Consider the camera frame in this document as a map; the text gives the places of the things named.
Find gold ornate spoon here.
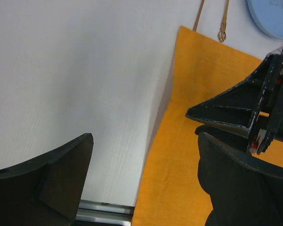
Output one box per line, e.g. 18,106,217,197
217,0,229,43

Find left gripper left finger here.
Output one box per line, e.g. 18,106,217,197
0,133,94,226

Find orange Mickey Mouse cloth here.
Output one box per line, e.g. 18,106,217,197
132,26,283,226

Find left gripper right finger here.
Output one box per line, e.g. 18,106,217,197
198,132,283,226

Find aluminium mounting rail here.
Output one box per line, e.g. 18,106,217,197
76,200,135,226

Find rose gold fork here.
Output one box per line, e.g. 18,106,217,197
193,0,205,32

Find blue plastic plate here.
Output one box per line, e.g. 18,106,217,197
247,0,283,39

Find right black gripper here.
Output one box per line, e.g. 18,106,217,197
186,46,283,154

